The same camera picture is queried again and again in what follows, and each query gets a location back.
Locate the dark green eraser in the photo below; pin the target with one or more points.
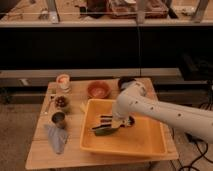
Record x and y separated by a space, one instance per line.
105 131

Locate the dark bowl behind arm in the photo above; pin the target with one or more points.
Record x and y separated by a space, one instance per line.
124 82

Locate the metal cup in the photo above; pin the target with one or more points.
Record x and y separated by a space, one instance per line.
58 119

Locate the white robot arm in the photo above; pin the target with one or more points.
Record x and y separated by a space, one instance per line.
133 99

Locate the white cup with red rim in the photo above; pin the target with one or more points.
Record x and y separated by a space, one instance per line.
63 81

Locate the orange bowl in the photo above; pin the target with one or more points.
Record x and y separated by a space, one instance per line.
98 89

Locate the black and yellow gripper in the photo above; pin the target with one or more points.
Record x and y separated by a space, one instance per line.
116 122

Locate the spoon on table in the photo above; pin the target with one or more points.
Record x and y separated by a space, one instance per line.
48 105

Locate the yellow plastic tray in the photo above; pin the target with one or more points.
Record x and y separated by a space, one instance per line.
145 138

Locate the small wooden table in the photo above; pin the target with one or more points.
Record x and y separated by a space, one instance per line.
75 144

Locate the grey blue cloth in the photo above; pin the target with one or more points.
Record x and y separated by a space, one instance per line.
57 138

